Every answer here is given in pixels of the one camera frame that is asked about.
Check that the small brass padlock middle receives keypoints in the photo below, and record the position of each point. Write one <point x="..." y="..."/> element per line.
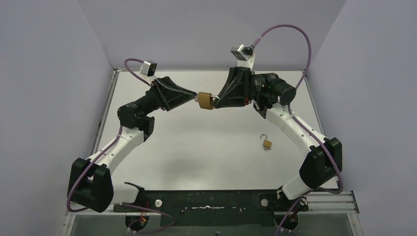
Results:
<point x="266" y="143"/>

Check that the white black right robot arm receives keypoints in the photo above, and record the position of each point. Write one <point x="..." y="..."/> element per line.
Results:
<point x="271" y="97"/>

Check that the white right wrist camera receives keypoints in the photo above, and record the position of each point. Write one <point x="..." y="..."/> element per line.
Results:
<point x="244" y="55"/>

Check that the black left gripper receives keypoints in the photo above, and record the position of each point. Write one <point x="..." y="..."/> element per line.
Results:
<point x="160" y="93"/>

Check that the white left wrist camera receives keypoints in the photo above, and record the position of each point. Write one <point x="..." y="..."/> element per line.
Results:
<point x="147" y="70"/>

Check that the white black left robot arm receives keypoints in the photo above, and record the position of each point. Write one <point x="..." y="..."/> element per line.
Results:
<point x="90" y="184"/>

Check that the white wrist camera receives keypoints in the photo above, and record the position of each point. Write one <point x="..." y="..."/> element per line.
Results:
<point x="244" y="55"/>
<point x="147" y="70"/>

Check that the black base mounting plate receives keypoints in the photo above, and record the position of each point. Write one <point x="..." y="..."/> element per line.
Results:
<point x="157" y="210"/>

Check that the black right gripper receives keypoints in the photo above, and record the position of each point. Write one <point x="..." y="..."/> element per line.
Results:
<point x="238" y="90"/>

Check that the large brass padlock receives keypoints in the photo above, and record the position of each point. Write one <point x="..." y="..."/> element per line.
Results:
<point x="205" y="100"/>

